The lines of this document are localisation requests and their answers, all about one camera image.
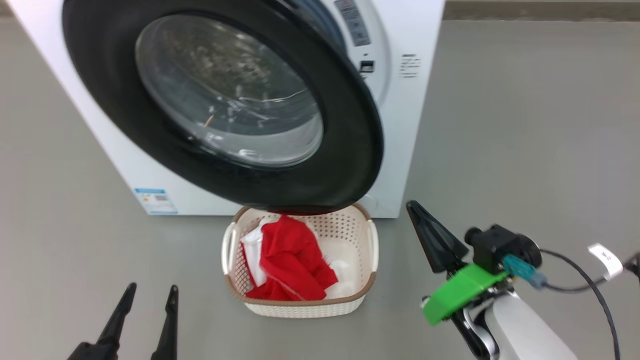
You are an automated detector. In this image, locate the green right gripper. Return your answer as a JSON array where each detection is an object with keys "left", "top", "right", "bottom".
[{"left": 406, "top": 200, "right": 508, "bottom": 327}]

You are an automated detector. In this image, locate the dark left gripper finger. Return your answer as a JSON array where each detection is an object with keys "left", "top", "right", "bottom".
[
  {"left": 95, "top": 282, "right": 137, "bottom": 351},
  {"left": 151, "top": 285, "right": 179, "bottom": 360}
]

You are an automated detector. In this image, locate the black round glass washer door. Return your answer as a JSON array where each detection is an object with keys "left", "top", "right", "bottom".
[{"left": 61, "top": 0, "right": 385, "bottom": 216}]

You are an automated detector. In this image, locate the white front-load washing machine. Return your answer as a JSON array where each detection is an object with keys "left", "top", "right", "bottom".
[{"left": 5, "top": 0, "right": 446, "bottom": 219}]

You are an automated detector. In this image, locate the cream perforated basket brown rim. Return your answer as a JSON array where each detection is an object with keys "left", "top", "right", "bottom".
[{"left": 221, "top": 202, "right": 379, "bottom": 319}]

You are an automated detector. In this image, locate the stainless steel washing machine drum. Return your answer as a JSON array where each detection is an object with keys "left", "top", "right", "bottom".
[{"left": 137, "top": 15, "right": 323, "bottom": 166}]

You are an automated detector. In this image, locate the blue energy label sticker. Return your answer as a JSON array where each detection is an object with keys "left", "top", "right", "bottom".
[{"left": 134, "top": 188, "right": 179, "bottom": 215}]

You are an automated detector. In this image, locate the small printed text sticker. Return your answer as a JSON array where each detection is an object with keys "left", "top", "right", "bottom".
[{"left": 400, "top": 53, "right": 422, "bottom": 79}]

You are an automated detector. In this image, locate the grey warning label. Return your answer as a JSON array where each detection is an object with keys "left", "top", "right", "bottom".
[{"left": 334, "top": 0, "right": 372, "bottom": 47}]

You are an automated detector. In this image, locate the teal right camera connector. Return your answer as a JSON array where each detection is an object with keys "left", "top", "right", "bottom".
[{"left": 502, "top": 253, "right": 548, "bottom": 290}]

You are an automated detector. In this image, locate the white cable tag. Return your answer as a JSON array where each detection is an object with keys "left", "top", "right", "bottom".
[{"left": 587, "top": 243, "right": 624, "bottom": 281}]

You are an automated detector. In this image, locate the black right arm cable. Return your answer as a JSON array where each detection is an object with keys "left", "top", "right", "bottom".
[{"left": 537, "top": 248, "right": 640, "bottom": 360}]

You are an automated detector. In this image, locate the grey wall baseboard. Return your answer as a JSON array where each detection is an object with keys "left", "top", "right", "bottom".
[{"left": 443, "top": 0, "right": 640, "bottom": 22}]

